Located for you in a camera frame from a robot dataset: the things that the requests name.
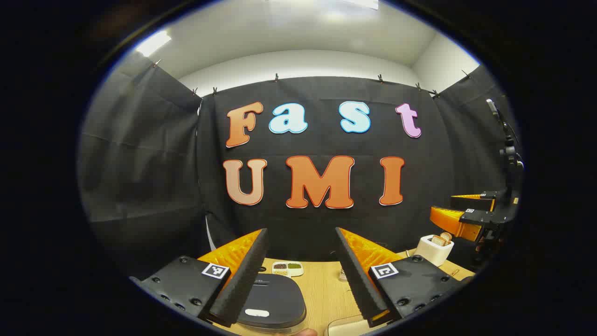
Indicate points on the toast slice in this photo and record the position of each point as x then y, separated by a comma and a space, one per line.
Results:
438, 240
447, 236

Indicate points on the black backdrop cloth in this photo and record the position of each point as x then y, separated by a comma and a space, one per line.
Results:
326, 224

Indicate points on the ceiling light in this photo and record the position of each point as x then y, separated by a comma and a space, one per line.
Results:
153, 43

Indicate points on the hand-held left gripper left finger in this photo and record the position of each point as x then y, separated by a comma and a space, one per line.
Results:
242, 275

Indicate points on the dark grey rice cooker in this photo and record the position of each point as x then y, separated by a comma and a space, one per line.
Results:
275, 294

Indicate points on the white divided bean dish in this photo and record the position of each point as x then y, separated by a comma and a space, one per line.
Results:
287, 268

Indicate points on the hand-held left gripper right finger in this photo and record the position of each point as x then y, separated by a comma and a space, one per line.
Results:
359, 280

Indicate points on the black camera stand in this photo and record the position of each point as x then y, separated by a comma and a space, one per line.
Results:
508, 149

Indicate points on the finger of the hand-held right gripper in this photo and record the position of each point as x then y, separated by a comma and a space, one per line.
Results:
471, 202
450, 221

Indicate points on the white toaster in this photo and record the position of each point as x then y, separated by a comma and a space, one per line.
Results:
431, 252

